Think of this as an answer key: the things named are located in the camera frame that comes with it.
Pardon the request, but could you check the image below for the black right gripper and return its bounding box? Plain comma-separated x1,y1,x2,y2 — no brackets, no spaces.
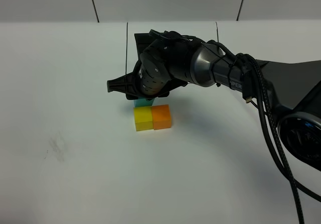
107,32,187,100

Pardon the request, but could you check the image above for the blue cube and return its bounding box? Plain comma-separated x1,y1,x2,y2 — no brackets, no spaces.
134,98,154,107

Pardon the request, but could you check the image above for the orange cube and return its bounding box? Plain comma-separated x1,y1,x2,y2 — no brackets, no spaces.
151,104,172,130

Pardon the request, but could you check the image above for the yellow cube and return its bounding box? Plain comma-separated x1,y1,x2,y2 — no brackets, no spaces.
133,106,153,131

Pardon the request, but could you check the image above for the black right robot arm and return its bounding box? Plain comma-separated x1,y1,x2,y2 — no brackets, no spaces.
107,30,320,170

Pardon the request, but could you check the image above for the black right camera cable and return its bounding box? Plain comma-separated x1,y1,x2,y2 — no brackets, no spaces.
208,40,321,224

